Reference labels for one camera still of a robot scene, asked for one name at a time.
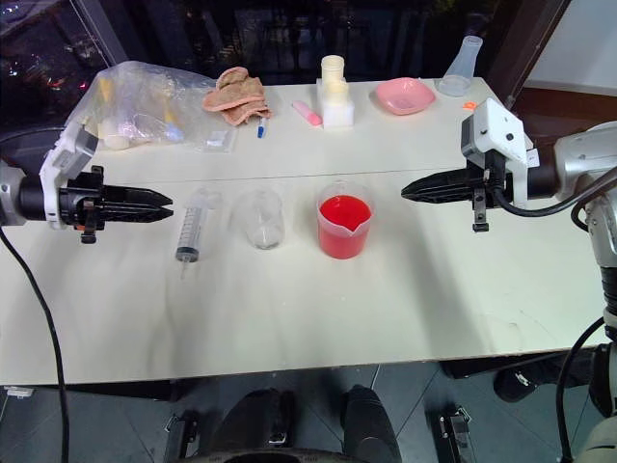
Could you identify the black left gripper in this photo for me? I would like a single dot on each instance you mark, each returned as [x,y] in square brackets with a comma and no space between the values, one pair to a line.
[79,205]

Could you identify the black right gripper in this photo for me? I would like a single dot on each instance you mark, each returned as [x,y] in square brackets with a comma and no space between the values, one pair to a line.
[484,190]

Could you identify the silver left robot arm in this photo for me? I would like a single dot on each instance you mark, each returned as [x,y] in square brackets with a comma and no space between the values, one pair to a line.
[14,195]

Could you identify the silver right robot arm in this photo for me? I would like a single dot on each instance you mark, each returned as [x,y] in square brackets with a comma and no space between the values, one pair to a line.
[585,159]

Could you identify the clear plastic syringe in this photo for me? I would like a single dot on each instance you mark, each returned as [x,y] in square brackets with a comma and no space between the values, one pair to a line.
[193,226]

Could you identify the beaker with red liquid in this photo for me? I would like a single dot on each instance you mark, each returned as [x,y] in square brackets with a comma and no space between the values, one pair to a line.
[344,226]

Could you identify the clear beaker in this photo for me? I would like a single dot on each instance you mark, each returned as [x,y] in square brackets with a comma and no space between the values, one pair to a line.
[260,217]

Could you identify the small orange piece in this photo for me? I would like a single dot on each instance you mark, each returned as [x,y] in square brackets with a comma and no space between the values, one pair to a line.
[468,104]

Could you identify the pink plastic dish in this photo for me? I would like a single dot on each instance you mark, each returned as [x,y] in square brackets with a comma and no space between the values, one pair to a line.
[402,96]

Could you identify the small clear plastic packet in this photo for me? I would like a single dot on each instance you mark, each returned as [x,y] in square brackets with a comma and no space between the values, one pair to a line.
[216,141]

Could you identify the clear plastic bag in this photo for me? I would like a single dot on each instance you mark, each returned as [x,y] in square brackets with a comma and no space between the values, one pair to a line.
[144,96]

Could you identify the clear conical flask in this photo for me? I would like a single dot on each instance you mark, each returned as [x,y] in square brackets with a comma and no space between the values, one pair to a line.
[460,72]

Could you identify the white foam block stand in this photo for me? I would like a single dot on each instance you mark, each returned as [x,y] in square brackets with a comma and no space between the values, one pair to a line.
[337,113]

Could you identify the white pen with blue cap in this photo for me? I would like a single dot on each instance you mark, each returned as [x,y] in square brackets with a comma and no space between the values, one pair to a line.
[261,128]

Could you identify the brown crumpled towel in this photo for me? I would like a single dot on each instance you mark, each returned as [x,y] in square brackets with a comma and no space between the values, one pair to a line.
[238,94]

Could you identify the pink marker pen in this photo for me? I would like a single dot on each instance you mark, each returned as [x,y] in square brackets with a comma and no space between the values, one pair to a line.
[307,113]

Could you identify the tall cream plastic jar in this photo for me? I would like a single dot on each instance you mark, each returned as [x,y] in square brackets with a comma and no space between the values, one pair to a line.
[334,67]

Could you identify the black base block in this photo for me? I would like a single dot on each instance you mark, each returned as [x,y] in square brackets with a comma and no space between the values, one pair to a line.
[530,376]

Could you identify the dark rounded shape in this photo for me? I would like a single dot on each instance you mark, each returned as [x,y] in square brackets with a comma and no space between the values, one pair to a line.
[368,424]

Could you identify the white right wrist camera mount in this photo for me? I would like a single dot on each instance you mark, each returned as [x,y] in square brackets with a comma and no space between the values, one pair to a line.
[496,132]

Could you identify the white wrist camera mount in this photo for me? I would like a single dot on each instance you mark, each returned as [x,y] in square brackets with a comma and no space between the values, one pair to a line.
[496,132]
[62,154]

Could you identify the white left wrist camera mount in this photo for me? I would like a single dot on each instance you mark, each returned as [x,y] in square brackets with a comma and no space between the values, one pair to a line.
[62,154]

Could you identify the black metal bracket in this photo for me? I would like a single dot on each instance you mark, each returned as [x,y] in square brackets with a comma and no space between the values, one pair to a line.
[453,431]
[180,434]

